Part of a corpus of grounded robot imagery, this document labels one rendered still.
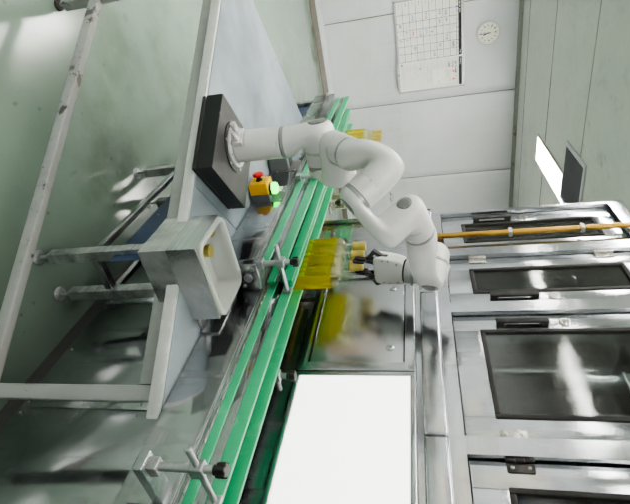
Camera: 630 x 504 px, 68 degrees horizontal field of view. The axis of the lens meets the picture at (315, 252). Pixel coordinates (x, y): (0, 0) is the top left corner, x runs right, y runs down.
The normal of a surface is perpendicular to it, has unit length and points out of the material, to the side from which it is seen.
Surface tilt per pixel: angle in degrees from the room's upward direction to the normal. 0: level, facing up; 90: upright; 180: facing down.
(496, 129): 90
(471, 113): 90
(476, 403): 90
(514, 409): 90
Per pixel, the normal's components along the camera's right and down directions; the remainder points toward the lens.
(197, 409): -0.17, -0.84
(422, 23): -0.17, 0.55
